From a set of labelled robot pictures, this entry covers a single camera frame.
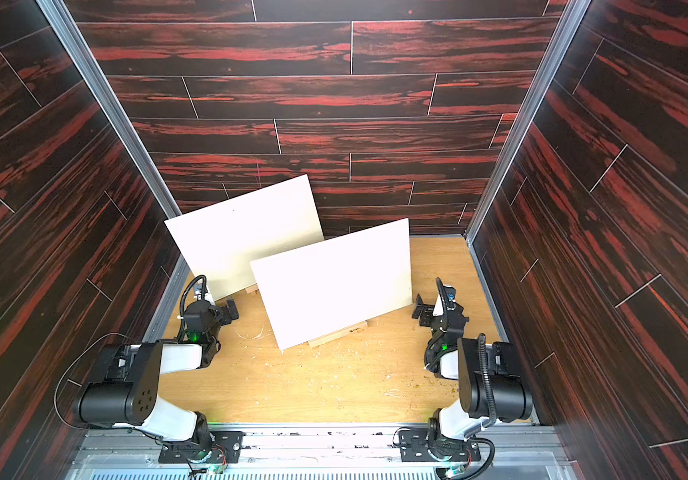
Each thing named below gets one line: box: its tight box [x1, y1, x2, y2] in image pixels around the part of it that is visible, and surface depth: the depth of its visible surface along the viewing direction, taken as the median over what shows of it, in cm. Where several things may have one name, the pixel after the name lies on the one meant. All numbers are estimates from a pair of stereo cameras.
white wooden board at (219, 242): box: [164, 174, 325, 302], surface depth 92 cm
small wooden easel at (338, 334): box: [308, 320, 368, 349], surface depth 90 cm
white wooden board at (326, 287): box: [250, 218, 413, 352], surface depth 79 cm
